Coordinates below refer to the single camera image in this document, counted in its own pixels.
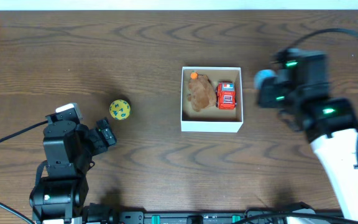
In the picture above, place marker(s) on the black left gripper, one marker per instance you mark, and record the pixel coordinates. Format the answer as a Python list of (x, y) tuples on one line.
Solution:
[(103, 134)]

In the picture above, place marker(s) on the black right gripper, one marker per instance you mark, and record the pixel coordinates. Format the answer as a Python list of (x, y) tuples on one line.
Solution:
[(266, 92)]

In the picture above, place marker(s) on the blue duck toy figure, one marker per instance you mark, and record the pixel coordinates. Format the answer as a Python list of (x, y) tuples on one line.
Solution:
[(261, 76)]

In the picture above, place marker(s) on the yellow ball with blue letters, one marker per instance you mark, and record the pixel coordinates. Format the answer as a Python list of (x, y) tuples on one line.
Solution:
[(120, 109)]

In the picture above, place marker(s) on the red toy truck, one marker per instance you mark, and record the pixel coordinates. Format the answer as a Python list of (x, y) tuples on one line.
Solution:
[(226, 96)]

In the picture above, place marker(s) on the brown plush toy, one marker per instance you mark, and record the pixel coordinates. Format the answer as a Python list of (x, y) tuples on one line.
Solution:
[(202, 94)]

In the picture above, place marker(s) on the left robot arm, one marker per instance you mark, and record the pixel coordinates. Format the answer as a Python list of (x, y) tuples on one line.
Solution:
[(61, 186)]

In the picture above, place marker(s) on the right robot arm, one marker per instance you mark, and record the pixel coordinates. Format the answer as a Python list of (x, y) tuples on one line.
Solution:
[(300, 88)]

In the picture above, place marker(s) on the white cardboard box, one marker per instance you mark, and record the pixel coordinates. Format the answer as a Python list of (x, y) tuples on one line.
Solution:
[(212, 119)]

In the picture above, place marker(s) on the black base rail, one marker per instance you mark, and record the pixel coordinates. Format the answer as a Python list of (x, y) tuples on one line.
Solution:
[(97, 213)]

